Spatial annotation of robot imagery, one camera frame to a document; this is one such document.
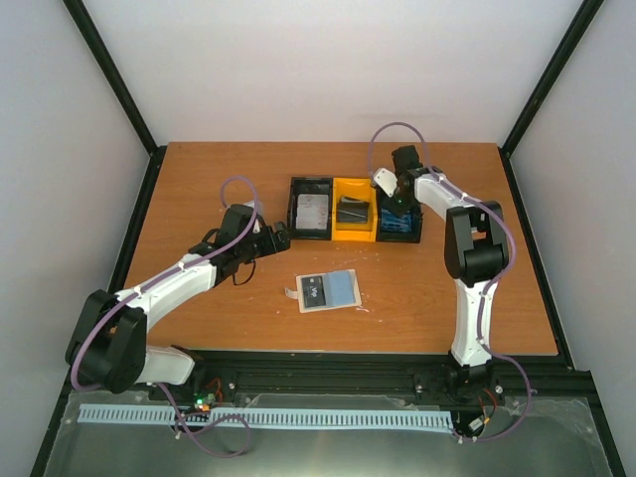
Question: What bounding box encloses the yellow middle card bin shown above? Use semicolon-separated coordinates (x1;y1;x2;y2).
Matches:
331;177;379;242

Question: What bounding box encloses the black VIP card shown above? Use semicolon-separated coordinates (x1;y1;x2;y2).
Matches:
300;275;327;309

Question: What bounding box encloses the black frame post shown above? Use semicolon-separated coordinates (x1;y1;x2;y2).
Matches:
63;0;168;156
500;0;605;156

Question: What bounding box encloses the blue card stack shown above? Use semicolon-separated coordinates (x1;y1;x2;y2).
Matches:
380;208;413;235

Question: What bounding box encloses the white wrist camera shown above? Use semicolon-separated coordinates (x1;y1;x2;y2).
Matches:
372;168;398;198
248;201;262;235

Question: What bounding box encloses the black left card bin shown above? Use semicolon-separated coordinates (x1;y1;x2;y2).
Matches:
287;177;333;240

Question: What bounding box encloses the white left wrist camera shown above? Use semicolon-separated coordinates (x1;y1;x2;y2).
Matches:
248;201;262;235

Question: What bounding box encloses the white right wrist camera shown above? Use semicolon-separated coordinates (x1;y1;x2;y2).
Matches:
372;168;398;198

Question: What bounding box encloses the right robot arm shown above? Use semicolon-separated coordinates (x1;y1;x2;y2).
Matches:
389;145;510;402

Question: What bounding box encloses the black front frame rail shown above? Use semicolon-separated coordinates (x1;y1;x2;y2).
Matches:
64;350;595;413

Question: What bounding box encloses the black frame post left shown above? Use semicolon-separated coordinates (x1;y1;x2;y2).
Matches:
63;0;168;156

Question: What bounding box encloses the black card bin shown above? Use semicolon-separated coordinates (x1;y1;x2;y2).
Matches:
376;189;423;243
287;177;333;240

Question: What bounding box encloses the light blue cable duct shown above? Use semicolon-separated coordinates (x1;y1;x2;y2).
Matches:
77;403;453;433

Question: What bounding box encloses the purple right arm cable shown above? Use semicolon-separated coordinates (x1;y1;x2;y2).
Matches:
368;120;533;444

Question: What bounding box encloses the black card stack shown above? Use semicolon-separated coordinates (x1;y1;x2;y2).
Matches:
336;196;370;225

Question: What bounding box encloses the white card stack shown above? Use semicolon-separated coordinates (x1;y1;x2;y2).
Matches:
295;194;330;231

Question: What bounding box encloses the black right card bin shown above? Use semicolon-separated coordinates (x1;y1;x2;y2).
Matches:
376;189;423;243

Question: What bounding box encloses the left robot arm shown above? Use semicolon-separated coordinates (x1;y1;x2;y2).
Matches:
66;205;290;400

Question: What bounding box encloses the black frame post right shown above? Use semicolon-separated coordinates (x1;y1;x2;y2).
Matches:
500;0;605;156

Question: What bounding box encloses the beige card holder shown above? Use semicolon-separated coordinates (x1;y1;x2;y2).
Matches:
284;269;362;313

